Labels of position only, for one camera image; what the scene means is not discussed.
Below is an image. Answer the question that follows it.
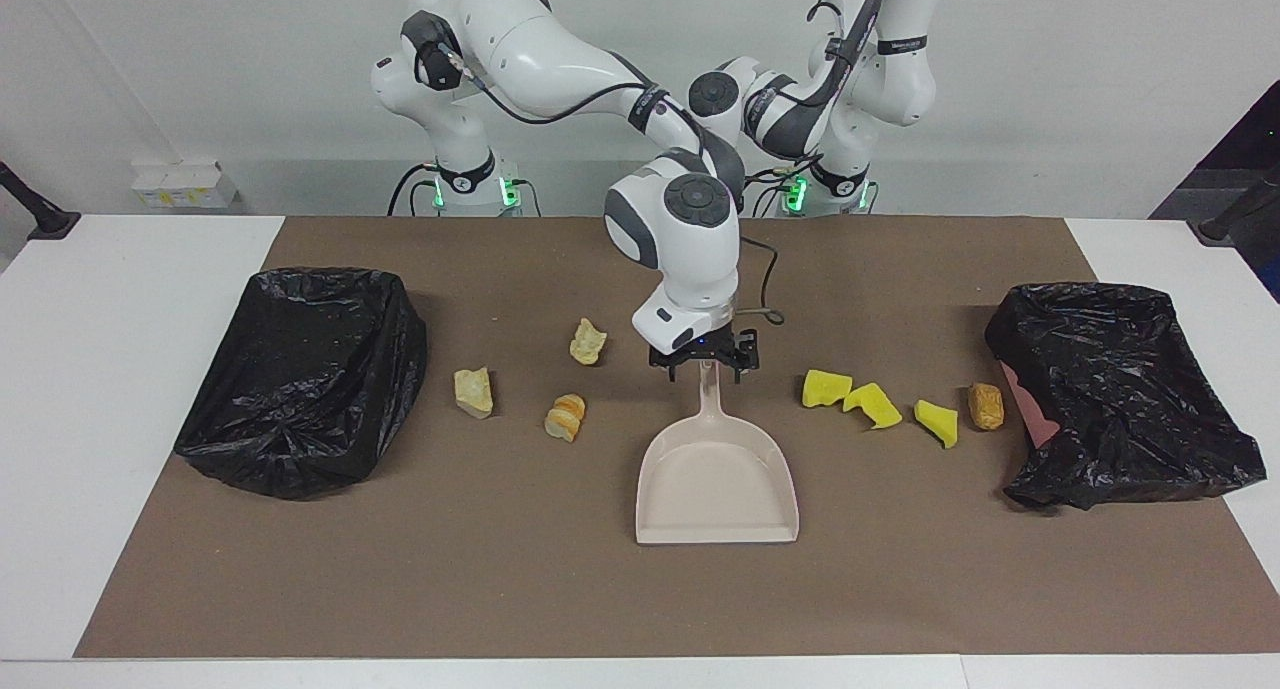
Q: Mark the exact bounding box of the brown toy bread roll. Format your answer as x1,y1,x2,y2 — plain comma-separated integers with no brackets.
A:
968,383,1005,431

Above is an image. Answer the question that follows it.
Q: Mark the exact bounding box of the white power strip box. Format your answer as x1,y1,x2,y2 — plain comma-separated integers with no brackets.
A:
130,161,239,210

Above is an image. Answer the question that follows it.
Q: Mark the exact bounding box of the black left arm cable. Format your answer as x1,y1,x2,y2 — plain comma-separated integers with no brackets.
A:
808,0,883,105

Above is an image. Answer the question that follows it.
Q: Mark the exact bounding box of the large brown table mat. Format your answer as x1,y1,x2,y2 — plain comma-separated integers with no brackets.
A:
75,216,1280,660

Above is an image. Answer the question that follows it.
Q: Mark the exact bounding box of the right black trash bag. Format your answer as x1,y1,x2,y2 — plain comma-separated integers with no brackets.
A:
174,266,429,501

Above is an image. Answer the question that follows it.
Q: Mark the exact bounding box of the orange striped toy croissant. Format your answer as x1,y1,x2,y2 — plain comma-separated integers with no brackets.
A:
544,394,587,444

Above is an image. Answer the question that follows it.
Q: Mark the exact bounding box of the black bag over pink bin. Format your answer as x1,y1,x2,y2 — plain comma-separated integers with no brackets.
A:
985,282,1268,511

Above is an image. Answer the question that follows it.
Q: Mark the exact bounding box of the beige plastic dustpan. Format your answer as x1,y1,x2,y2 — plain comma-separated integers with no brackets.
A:
636,359,801,547

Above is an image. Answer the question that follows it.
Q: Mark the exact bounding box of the pale beige foam chunk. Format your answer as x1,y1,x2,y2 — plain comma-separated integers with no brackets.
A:
454,367,495,420
570,318,608,367

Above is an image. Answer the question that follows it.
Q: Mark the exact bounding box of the yellow sponge piece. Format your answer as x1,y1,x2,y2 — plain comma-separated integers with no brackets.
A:
803,369,853,408
843,382,903,430
914,400,959,450

